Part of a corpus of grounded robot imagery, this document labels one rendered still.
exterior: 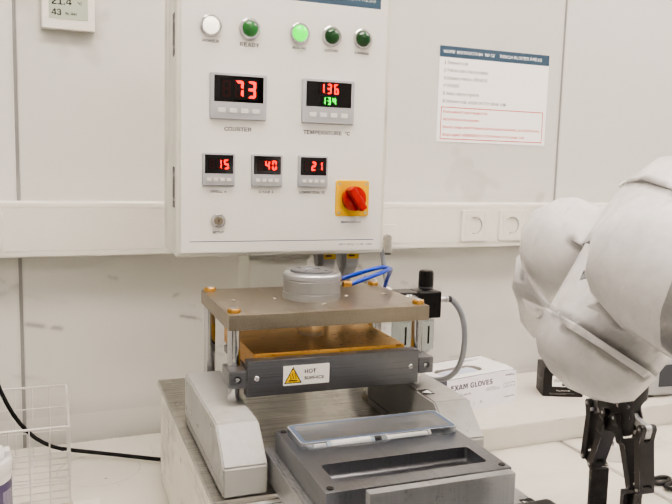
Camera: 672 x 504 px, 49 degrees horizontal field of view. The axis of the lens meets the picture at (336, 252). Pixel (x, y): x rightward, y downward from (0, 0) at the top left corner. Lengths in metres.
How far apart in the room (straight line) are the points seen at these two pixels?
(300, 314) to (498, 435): 0.68
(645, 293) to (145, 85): 1.13
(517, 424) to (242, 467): 0.79
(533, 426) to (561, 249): 0.87
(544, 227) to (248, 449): 0.40
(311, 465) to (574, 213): 0.35
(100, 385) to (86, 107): 0.53
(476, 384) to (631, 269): 1.06
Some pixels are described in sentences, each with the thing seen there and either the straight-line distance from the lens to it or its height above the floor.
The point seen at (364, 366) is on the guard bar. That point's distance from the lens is 0.95.
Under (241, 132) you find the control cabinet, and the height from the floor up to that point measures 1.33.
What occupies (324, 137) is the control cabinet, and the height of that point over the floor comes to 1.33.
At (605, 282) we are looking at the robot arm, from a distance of 0.54.
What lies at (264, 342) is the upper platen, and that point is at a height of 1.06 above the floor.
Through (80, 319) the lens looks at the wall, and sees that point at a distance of 1.49.
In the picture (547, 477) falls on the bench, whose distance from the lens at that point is 1.42.
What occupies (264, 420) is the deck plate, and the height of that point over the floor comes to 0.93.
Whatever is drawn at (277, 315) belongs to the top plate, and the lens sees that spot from 0.91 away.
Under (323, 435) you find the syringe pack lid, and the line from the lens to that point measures 0.81.
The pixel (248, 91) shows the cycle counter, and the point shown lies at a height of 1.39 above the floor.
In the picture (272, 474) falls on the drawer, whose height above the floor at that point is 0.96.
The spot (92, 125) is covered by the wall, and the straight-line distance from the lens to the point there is 1.46.
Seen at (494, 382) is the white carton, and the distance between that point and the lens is 1.59.
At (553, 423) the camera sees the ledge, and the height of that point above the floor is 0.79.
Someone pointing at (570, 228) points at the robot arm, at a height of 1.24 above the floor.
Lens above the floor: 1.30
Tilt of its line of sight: 7 degrees down
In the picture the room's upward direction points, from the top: 2 degrees clockwise
